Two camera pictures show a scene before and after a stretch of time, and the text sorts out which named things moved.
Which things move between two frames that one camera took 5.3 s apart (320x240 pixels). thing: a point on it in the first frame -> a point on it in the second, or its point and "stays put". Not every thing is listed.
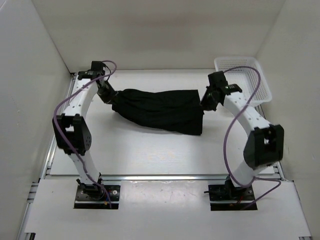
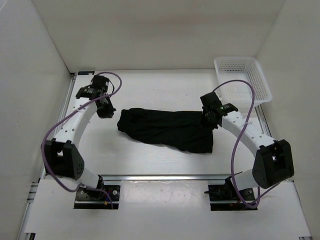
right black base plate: x=225 y=197 stays put
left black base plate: x=95 y=196 stays put
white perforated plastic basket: x=247 y=73 stays put
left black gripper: x=109 y=99 -> x=108 y=113
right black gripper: x=204 y=103 -> x=212 y=126
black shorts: x=179 y=111 -> x=184 y=129
